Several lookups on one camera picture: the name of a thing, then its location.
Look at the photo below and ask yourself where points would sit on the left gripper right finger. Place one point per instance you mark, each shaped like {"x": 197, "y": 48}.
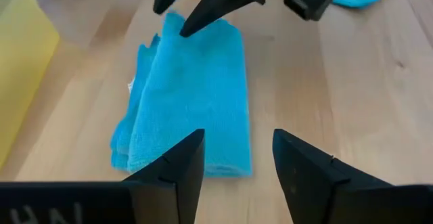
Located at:
{"x": 304, "y": 183}

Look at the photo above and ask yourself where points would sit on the yellow translucent plastic bin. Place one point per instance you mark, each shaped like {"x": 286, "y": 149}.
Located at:
{"x": 23, "y": 65}

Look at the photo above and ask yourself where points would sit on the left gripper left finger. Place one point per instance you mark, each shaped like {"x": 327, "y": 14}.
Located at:
{"x": 176, "y": 183}

